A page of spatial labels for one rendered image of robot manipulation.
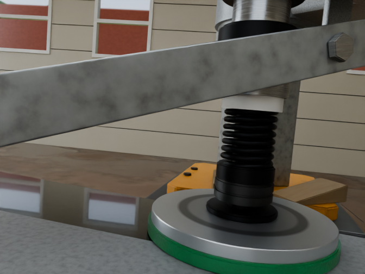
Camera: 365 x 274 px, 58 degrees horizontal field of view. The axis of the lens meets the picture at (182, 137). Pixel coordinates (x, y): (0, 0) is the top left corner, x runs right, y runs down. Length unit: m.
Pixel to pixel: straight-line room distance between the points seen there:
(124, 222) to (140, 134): 6.28
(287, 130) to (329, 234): 0.76
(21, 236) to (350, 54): 0.39
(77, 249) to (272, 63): 0.26
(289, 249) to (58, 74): 0.24
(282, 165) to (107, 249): 0.85
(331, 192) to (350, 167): 5.92
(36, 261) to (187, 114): 6.21
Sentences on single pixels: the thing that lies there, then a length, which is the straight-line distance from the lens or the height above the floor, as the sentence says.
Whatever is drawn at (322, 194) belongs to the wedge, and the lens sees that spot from 0.99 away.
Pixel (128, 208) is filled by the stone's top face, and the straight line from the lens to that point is 0.47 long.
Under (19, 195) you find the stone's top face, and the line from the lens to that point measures 0.53.
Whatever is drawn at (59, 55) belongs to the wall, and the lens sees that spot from 7.37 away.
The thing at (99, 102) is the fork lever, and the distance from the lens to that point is 0.26.
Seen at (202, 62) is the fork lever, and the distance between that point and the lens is 0.29.
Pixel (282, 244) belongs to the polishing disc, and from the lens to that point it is 0.33.
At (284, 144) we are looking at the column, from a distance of 1.12.
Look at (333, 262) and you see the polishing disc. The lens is 0.37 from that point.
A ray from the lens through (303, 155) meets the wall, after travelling 6.66.
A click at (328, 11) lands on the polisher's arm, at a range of 0.58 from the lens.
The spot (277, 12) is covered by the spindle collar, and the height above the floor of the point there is 1.12.
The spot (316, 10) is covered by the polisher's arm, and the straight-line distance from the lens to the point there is 1.02.
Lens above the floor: 1.01
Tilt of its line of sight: 5 degrees down
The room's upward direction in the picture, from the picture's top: 5 degrees clockwise
